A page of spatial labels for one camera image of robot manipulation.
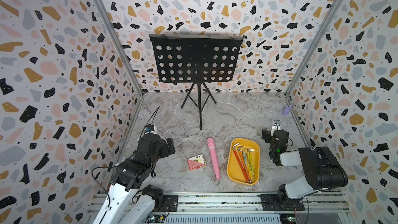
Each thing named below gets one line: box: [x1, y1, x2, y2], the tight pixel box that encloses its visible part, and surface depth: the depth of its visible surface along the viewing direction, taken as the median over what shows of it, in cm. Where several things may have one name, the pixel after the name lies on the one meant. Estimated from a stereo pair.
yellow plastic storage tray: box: [226, 137, 261, 186], surface depth 89 cm
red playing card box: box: [186, 153, 207, 172], surface depth 87 cm
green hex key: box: [249, 149, 255, 179], surface depth 89 cm
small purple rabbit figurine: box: [281, 104, 293, 116], surface depth 111 cm
